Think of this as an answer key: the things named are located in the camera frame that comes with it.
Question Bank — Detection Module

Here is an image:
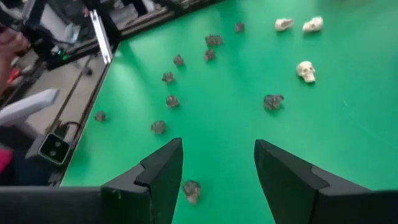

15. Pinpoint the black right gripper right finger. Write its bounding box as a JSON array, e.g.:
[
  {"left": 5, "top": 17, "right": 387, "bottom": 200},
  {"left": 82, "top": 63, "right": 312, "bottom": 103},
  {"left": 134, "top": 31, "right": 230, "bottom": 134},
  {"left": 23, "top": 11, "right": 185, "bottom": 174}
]
[{"left": 254, "top": 139, "right": 374, "bottom": 224}]

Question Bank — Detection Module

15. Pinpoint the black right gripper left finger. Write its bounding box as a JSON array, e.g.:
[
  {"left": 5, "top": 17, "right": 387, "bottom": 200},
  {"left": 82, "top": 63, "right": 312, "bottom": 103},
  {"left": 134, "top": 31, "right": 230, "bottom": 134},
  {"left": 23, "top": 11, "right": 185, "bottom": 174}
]
[{"left": 99, "top": 137, "right": 185, "bottom": 224}]

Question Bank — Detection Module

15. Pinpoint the white plastic skull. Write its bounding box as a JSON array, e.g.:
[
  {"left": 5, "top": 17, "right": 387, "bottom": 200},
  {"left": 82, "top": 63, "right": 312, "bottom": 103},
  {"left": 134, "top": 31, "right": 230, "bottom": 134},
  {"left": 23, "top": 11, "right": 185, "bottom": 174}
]
[
  {"left": 274, "top": 18, "right": 295, "bottom": 32},
  {"left": 296, "top": 60, "right": 317, "bottom": 84},
  {"left": 302, "top": 16, "right": 324, "bottom": 34}
]

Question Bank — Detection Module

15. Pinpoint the green table mat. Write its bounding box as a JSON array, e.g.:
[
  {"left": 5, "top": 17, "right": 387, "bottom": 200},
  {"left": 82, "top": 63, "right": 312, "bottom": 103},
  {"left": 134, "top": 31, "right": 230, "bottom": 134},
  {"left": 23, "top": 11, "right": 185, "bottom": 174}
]
[{"left": 60, "top": 0, "right": 398, "bottom": 224}]

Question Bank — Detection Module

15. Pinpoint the white chair part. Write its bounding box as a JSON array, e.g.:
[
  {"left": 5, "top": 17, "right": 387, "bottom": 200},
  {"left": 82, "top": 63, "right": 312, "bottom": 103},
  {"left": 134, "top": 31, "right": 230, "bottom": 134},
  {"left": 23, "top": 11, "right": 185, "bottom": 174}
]
[{"left": 0, "top": 88, "right": 60, "bottom": 128}]

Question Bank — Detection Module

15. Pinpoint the silver aluminium bar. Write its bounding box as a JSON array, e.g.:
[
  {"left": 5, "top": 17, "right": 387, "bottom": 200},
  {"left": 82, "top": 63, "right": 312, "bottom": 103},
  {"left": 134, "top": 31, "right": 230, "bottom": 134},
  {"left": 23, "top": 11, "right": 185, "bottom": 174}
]
[{"left": 89, "top": 9, "right": 113, "bottom": 65}]

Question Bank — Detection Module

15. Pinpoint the person's hand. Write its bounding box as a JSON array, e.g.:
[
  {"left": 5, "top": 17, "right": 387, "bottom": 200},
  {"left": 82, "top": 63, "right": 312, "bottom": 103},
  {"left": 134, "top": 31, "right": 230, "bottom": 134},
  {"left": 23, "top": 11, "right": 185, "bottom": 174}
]
[{"left": 0, "top": 28, "right": 30, "bottom": 94}]

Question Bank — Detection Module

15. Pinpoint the black table-level camera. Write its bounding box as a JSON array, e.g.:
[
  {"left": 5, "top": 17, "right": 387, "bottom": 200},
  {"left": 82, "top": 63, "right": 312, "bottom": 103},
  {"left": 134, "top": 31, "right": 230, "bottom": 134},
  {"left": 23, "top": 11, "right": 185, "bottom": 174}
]
[{"left": 26, "top": 132, "right": 72, "bottom": 166}]

